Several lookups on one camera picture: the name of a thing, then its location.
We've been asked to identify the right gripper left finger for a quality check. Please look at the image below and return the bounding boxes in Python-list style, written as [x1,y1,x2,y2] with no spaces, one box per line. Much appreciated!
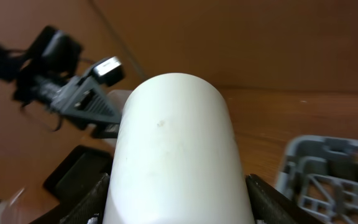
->
[29,172,111,224]

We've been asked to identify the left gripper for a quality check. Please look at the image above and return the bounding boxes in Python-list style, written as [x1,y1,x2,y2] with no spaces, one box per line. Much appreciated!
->
[12,26,122,139]

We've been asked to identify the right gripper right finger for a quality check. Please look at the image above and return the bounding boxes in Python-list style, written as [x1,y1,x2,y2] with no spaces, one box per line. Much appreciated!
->
[245,174,323,224]

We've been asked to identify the white cup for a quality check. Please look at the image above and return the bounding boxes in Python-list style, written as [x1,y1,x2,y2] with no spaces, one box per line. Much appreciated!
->
[103,73,254,223]

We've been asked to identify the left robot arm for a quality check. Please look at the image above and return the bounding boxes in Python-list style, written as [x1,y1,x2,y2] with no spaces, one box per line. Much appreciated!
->
[0,26,124,139]

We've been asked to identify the grey dishwasher rack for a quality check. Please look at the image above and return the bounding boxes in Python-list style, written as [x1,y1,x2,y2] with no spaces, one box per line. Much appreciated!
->
[275,135,358,223]

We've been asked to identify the black plastic tray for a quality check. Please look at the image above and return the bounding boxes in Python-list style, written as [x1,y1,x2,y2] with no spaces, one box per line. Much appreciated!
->
[42,144,114,206]

